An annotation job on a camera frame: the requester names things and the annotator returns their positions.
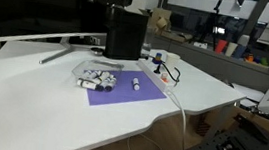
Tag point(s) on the white paper cup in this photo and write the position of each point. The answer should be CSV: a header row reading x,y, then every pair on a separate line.
x,y
172,59

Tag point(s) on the purple paper mat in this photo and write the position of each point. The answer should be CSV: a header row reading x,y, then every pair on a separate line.
x,y
129,96

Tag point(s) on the small dark round dish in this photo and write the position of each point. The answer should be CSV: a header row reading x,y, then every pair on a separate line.
x,y
97,50

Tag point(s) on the white power strip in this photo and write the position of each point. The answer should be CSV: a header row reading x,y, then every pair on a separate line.
x,y
151,71

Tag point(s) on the black camera tripod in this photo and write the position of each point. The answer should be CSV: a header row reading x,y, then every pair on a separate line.
x,y
214,19

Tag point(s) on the green toy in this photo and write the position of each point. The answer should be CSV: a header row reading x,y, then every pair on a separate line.
x,y
264,61

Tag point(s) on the blue and yellow plug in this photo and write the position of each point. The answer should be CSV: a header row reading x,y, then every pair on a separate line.
x,y
158,58

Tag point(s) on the white framed computer monitor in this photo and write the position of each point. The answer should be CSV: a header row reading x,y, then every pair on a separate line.
x,y
47,9

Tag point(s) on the cream plastic cup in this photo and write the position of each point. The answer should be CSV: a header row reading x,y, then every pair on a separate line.
x,y
231,49

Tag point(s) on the black power plug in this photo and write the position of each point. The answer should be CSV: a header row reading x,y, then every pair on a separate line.
x,y
157,69

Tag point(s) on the blue plastic cup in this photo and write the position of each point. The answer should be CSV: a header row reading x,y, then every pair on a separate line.
x,y
239,52

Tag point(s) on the blue toy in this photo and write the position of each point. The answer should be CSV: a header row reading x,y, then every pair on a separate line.
x,y
257,60

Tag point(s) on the red plastic cup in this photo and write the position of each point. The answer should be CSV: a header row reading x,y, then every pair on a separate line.
x,y
220,46

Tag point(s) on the silver monitor stand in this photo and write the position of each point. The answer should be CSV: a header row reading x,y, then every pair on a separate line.
x,y
58,53

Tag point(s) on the clear plastic bottle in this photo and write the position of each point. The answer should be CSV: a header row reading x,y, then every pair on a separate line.
x,y
148,43

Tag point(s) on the orange toy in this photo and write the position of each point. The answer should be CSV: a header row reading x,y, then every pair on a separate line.
x,y
250,58

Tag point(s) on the clear plastic clamshell container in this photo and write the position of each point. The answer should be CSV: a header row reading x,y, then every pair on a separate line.
x,y
85,67

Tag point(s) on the black box device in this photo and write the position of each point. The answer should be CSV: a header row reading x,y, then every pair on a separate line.
x,y
125,34

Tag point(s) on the white plastic cup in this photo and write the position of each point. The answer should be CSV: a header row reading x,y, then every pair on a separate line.
x,y
244,40

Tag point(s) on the brown cardboard box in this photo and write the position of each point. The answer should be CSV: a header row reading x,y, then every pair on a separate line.
x,y
158,20

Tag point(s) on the white paper sheet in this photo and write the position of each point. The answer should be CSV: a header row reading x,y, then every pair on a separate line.
x,y
248,93

